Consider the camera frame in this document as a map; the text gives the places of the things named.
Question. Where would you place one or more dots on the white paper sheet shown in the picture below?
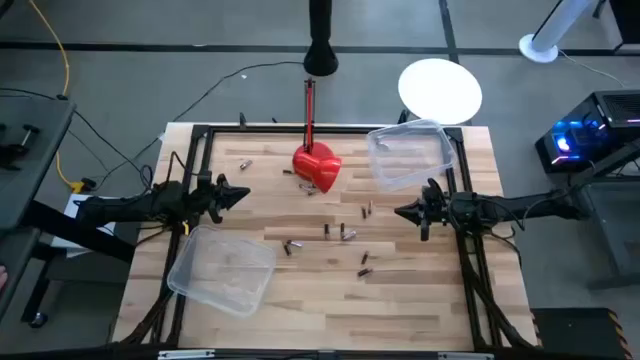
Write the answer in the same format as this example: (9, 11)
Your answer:
(64, 244)

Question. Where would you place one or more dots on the clear plastic bin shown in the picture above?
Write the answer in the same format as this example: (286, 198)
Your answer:
(410, 155)
(220, 270)

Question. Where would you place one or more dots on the black metal table frame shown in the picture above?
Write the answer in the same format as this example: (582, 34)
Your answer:
(325, 129)

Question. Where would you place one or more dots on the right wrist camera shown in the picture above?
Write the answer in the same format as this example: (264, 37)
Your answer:
(434, 187)

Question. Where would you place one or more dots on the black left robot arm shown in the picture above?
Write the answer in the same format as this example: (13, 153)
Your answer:
(125, 207)

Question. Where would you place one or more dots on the black computer with coloured lights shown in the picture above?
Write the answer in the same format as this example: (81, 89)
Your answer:
(615, 107)

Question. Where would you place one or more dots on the grey side table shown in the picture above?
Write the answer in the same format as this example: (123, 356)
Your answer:
(30, 165)

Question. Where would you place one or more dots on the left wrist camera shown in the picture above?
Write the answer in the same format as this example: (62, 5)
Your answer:
(205, 180)

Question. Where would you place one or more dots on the white tower fan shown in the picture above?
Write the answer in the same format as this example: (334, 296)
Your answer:
(542, 42)

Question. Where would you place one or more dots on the black mat yellow stripes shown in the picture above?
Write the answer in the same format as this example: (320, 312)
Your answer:
(575, 332)

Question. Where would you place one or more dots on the black table clamp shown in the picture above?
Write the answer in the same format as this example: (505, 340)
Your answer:
(243, 121)
(403, 117)

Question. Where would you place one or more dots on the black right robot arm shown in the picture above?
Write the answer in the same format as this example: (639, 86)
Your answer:
(525, 206)

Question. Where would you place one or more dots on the white round stool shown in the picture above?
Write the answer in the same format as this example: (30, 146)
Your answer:
(440, 90)

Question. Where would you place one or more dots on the black clamp tool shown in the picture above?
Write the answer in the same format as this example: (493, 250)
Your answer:
(15, 150)

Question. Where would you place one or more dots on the silver bracket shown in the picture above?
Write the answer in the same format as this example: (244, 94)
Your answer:
(185, 354)
(465, 356)

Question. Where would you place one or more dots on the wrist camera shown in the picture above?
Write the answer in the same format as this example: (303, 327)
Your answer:
(205, 180)
(434, 187)

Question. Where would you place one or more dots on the grey equipment stand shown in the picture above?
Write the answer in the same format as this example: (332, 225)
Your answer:
(615, 230)

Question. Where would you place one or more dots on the black pole stand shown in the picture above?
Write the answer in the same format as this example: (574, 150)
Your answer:
(320, 50)

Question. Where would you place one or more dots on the red desk lamp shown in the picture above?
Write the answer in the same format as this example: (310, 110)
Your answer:
(317, 165)

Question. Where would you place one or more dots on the silver battery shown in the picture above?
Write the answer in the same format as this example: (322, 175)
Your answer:
(295, 243)
(245, 164)
(306, 187)
(382, 145)
(349, 235)

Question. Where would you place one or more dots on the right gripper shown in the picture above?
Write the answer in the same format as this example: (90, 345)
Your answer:
(440, 210)

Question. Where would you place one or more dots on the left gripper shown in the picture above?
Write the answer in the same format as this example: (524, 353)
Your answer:
(212, 200)

